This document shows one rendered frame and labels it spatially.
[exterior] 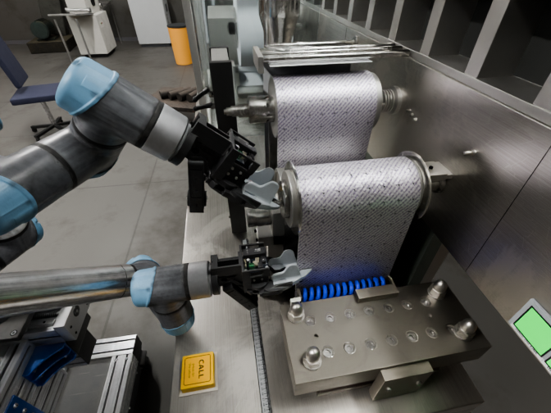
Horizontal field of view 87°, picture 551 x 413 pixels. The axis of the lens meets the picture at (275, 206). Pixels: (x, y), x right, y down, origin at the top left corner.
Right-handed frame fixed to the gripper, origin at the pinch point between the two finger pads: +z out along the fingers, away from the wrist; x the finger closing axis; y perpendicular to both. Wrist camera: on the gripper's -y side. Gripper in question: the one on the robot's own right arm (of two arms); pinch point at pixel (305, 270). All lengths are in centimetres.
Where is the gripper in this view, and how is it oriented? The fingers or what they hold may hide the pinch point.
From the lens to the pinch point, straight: 66.7
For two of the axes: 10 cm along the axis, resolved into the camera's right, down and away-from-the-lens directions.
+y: 0.0, -7.6, -6.5
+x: -1.7, -6.4, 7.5
